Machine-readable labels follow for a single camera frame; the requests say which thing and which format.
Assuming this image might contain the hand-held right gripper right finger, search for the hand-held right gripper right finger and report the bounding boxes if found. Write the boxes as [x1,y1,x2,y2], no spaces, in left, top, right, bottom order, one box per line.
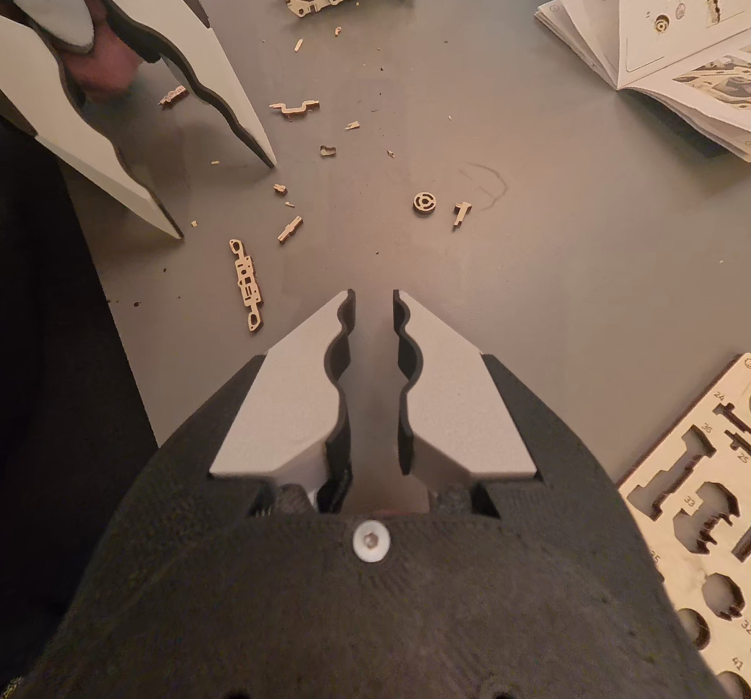
[391,289,537,513]

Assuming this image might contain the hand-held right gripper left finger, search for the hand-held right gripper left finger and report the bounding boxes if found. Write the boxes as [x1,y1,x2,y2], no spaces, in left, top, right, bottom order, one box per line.
[209,289,358,513]

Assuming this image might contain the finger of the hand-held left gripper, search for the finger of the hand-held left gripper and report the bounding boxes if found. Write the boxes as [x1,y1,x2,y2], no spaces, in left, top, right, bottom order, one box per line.
[0,14,184,242]
[95,0,278,170]

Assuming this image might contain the slender wooden frame part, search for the slender wooden frame part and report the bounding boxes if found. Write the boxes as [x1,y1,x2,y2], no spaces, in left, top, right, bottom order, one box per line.
[229,238,265,334]

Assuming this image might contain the thin wooden parts sheet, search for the thin wooden parts sheet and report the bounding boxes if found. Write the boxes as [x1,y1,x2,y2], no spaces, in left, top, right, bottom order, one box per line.
[616,353,751,699]

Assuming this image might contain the person's left hand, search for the person's left hand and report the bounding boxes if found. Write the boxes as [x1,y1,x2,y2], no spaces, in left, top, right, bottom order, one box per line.
[61,0,143,102]

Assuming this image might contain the zigzag wooden part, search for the zigzag wooden part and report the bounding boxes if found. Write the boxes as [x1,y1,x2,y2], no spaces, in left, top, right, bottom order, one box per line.
[269,99,321,120]

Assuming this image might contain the small open instruction booklet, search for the small open instruction booklet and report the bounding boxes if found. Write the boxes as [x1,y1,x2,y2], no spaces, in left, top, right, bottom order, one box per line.
[535,0,751,161]

